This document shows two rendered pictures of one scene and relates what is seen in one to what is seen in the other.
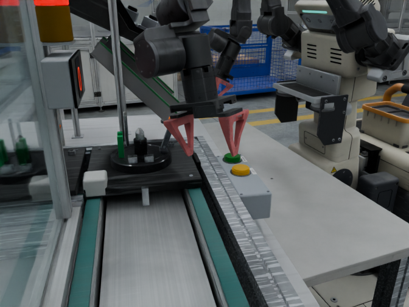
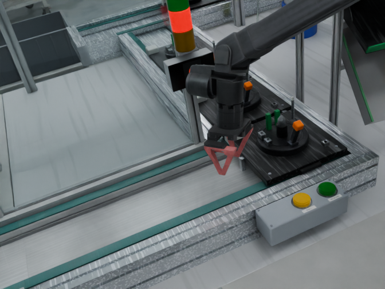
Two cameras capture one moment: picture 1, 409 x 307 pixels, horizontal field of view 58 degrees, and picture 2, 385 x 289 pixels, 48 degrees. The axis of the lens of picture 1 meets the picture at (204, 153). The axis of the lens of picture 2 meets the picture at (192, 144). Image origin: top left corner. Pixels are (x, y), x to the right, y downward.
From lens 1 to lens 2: 97 cm
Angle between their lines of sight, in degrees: 73
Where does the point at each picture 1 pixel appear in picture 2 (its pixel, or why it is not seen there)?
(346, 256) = not seen: outside the picture
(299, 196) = (362, 275)
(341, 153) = not seen: outside the picture
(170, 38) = (205, 75)
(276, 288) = (153, 248)
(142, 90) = (354, 81)
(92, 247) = (176, 165)
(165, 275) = (175, 204)
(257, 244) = (190, 231)
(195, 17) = (217, 68)
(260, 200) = (264, 226)
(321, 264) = not seen: outside the picture
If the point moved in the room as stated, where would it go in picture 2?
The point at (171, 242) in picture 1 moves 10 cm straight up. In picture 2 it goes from (207, 197) to (202, 167)
